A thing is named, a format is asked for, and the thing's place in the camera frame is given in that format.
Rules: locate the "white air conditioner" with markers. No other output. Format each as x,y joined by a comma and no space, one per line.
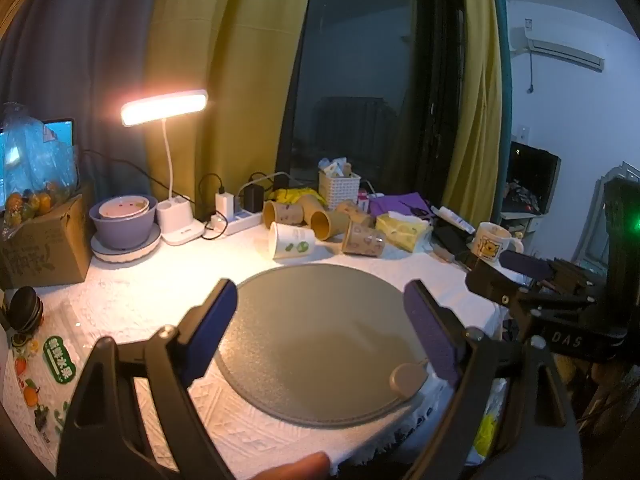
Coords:
562,50

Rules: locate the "white tablecloth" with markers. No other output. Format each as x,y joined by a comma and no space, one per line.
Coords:
160,285

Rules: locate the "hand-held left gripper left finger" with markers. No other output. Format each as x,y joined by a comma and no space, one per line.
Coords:
215,330

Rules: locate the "white mug with yellow cartoon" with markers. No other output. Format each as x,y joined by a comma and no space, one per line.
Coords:
492,244

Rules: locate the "wide yellow curtain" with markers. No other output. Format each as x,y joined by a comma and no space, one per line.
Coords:
225,50

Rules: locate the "pink bowl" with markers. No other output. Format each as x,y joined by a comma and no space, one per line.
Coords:
122,207

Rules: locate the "white desk lamp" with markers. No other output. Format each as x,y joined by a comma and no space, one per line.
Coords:
170,105

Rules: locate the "brown printed paper cup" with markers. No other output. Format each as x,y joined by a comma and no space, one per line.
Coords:
362,240

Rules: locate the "white plate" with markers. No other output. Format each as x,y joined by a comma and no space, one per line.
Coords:
127,255

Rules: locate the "black power adapter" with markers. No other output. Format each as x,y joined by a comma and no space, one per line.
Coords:
254,199

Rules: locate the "purple cloth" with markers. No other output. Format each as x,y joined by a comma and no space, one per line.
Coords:
395,204

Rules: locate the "dark monitor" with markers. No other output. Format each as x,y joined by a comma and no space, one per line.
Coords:
532,180

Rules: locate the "white charger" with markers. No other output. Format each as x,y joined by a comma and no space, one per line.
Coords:
225,204

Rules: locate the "purple bowl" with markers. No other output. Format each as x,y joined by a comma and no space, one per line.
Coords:
125,232

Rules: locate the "yellow cloth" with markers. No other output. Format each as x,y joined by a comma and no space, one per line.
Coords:
300,196

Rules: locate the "yellow plastic bag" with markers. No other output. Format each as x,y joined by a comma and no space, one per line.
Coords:
490,420

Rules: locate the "white woven basket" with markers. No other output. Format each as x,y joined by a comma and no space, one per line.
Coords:
340,190

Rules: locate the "narrow yellow curtain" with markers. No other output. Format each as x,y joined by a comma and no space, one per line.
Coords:
477,85

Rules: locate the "clear bag of fruit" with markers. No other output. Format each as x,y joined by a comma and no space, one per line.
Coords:
35,165

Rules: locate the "cardboard box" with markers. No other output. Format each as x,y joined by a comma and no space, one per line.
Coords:
45,255

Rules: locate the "white wall socket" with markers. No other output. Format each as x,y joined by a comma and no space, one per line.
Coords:
522,134

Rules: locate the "yellow tissue pack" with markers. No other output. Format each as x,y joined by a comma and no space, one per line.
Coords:
402,230

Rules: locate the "white cup with green print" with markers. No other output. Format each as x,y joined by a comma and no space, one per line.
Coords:
292,246

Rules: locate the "black headphones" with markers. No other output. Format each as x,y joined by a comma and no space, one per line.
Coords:
25,307

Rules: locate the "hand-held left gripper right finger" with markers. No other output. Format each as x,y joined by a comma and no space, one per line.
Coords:
430,330

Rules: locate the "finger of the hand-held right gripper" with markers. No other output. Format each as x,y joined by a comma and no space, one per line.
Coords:
530,265
492,282

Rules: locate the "small pink bottle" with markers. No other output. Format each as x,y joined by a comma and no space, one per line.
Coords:
363,201

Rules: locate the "grey round mat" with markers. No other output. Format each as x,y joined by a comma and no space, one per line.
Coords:
320,340

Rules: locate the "grey blue curtain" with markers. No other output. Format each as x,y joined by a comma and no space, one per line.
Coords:
75,60

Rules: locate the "white power strip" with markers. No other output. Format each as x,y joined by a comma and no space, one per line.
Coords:
240,221

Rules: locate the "black case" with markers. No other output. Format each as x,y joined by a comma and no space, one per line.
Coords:
450,242

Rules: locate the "dark window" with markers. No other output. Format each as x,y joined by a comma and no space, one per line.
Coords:
370,75

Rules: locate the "fruit printed plastic bag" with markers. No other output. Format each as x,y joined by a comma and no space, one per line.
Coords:
45,365

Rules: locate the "white tube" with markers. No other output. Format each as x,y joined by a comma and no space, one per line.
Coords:
455,220

